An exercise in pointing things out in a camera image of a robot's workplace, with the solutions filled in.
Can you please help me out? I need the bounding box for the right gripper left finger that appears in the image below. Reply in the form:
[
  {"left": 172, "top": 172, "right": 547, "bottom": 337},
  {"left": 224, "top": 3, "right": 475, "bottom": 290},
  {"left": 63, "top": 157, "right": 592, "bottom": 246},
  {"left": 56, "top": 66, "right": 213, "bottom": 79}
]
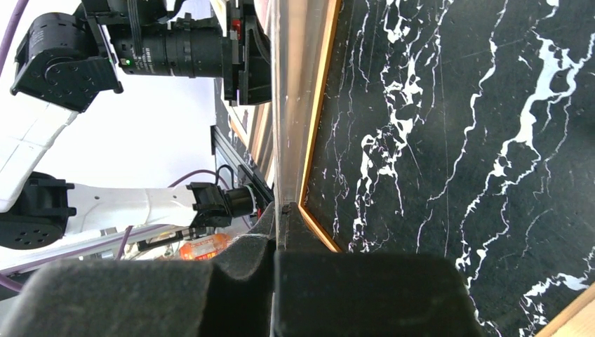
[{"left": 1, "top": 204, "right": 276, "bottom": 336}]

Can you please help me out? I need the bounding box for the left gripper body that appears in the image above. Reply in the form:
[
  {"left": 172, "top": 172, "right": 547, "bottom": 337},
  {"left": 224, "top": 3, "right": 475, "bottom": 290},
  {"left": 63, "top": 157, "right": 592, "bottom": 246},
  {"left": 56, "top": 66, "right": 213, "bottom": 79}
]
[{"left": 109, "top": 1, "right": 272, "bottom": 106}]

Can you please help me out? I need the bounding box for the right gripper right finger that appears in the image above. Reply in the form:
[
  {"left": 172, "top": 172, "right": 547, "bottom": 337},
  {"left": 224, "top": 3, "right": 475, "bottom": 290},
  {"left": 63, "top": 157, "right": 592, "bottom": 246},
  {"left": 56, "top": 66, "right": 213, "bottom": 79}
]
[{"left": 272, "top": 203, "right": 483, "bottom": 336}]

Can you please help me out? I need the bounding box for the wooden picture frame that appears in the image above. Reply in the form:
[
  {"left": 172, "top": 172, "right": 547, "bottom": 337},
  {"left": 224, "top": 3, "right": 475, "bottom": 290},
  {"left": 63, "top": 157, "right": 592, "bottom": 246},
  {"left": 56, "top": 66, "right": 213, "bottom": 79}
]
[{"left": 289, "top": 0, "right": 342, "bottom": 252}]

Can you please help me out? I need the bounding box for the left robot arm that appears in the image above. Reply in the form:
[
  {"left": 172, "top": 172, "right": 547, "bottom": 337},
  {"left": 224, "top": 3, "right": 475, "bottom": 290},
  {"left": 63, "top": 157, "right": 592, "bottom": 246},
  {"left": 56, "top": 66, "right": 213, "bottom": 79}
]
[{"left": 1, "top": 1, "right": 271, "bottom": 251}]

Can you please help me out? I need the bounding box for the brown backing board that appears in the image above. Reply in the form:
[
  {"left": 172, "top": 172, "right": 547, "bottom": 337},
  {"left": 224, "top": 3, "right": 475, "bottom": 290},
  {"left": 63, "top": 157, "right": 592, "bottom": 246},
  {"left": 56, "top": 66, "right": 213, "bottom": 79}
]
[{"left": 535, "top": 284, "right": 594, "bottom": 337}]

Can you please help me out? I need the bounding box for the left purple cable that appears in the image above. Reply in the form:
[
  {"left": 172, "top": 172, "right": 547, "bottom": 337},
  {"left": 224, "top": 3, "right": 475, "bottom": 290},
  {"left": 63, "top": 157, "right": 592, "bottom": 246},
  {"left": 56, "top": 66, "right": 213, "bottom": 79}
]
[{"left": 0, "top": 0, "right": 254, "bottom": 295}]

